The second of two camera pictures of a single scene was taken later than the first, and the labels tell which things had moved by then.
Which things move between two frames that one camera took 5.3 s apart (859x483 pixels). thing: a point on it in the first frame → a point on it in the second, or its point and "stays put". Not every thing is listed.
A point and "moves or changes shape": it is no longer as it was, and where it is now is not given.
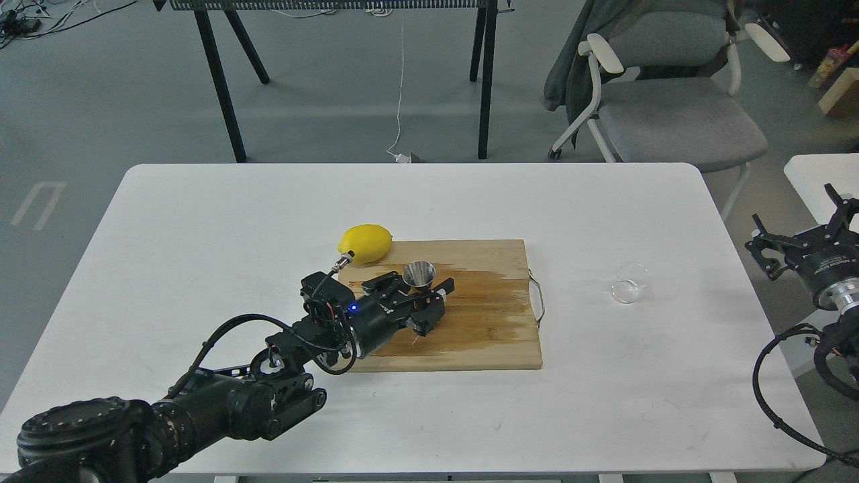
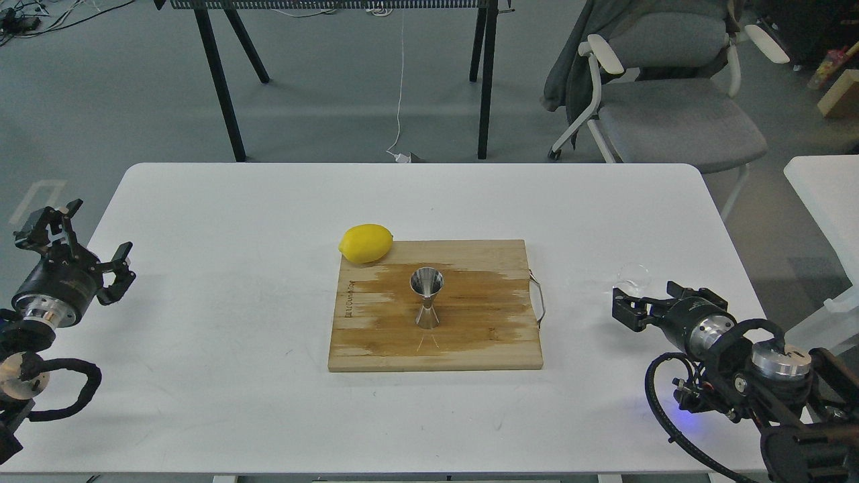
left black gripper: x=373 y=317 → x=60 y=285
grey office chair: x=665 y=81 stays put
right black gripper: x=821 y=257 → x=696 y=324
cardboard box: x=843 y=96 stays put
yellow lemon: x=369 y=242 stays put
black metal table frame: x=207 y=12 stays put
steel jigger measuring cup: x=419 y=274 moves or changes shape
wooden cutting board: x=488 y=320 stays put
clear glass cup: x=631 y=277 stays put
